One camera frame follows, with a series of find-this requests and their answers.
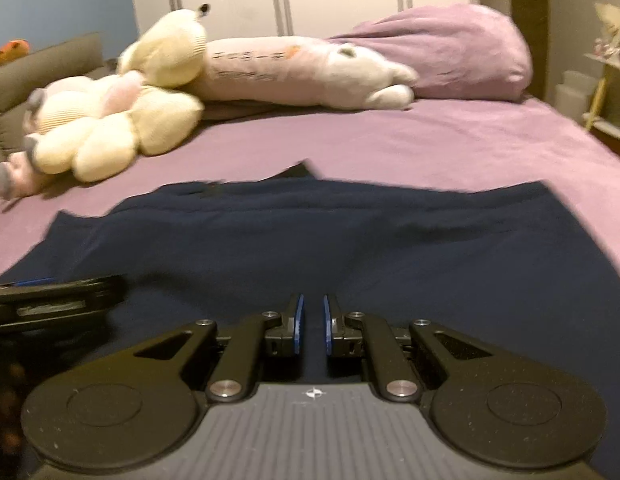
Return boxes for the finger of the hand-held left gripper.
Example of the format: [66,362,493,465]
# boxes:
[0,275,127,302]
[0,299,118,333]

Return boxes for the paper-wrapped bouquet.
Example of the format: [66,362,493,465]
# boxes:
[592,2,620,58]

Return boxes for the white side table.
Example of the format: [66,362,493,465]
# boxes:
[582,50,620,146]

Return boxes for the navy zip jacket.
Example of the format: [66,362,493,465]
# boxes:
[0,159,620,461]

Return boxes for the orange plush toy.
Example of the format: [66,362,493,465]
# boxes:
[0,39,32,68]

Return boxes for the purple pillow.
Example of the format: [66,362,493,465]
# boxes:
[327,4,533,103]

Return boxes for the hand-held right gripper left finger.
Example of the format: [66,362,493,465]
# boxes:
[115,294,305,404]

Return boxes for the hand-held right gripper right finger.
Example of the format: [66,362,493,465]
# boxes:
[322,294,511,404]

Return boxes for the cream flower plush toy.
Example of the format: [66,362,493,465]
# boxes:
[0,72,206,198]

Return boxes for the bed with purple sheet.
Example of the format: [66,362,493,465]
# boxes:
[0,95,620,291]

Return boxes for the brown wooden panel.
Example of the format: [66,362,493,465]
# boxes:
[507,0,551,101]

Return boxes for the olive green cushion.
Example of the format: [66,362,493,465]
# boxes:
[0,32,106,161]

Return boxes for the long printed plush toy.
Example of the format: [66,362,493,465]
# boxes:
[117,4,418,111]

